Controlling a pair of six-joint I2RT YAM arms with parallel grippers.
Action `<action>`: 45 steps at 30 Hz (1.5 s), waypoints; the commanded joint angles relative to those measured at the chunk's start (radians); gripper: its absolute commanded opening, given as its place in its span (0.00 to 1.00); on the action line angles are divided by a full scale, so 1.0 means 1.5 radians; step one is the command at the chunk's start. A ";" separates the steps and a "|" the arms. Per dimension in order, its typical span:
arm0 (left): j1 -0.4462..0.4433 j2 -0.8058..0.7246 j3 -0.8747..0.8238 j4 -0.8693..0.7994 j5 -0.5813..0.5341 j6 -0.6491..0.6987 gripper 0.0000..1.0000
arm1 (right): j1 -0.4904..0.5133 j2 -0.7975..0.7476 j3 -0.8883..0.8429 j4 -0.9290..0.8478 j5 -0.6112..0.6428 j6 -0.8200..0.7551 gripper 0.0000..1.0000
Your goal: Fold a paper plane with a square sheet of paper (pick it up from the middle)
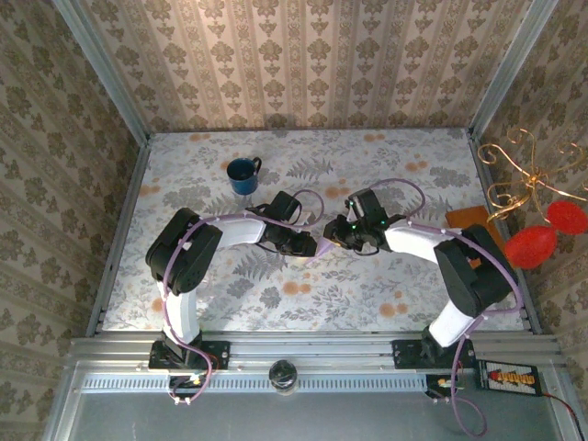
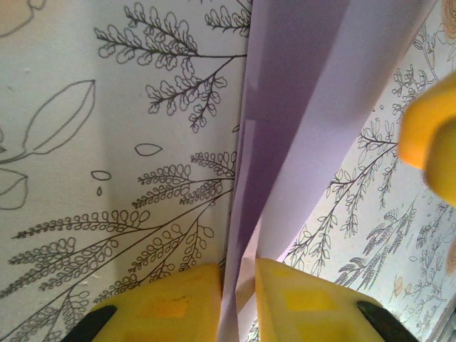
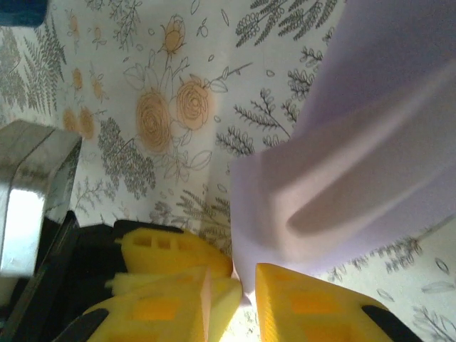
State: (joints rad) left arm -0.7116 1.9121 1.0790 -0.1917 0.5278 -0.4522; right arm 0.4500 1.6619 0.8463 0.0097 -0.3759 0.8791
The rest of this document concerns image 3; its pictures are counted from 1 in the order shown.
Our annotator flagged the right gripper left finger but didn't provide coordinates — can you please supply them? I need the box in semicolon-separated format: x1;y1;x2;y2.
67;276;244;342

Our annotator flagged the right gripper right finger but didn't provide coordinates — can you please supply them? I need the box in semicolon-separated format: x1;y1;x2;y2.
254;262;425;342

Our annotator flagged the dark blue mug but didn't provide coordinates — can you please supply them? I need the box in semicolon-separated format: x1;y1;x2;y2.
0;0;49;28

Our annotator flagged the lavender paper sheet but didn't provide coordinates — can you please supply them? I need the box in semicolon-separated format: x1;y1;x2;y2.
230;0;456;308

